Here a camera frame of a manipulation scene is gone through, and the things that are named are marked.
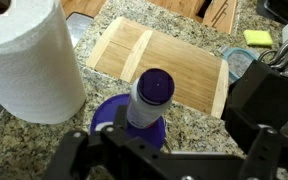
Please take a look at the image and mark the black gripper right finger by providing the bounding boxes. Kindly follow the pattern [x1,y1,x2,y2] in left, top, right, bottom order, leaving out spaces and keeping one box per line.
[221,105,288,180]

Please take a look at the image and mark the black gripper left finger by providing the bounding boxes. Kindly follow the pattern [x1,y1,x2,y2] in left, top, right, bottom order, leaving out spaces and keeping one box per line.
[43,104,185,180]

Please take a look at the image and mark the blue rimmed clear container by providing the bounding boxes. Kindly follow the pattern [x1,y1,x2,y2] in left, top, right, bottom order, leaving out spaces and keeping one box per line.
[221,46,262,84]

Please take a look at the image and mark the white paper towel roll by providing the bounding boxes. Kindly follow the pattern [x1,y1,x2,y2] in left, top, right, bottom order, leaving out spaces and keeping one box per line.
[0,0,87,125]

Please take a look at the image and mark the black knife block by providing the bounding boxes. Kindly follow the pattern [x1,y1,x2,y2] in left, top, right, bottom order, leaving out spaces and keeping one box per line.
[229,59,288,132]

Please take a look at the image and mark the bamboo cutting board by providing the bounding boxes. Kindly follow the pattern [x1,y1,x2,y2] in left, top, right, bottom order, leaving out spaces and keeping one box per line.
[86,16,230,120]

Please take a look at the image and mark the yellow sponge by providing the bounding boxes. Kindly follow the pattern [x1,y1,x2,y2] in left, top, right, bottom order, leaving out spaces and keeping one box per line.
[243,29,274,48]

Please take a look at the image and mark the black dish rack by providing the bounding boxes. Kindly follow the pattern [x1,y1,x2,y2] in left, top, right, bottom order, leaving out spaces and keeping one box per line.
[256,0,288,25]

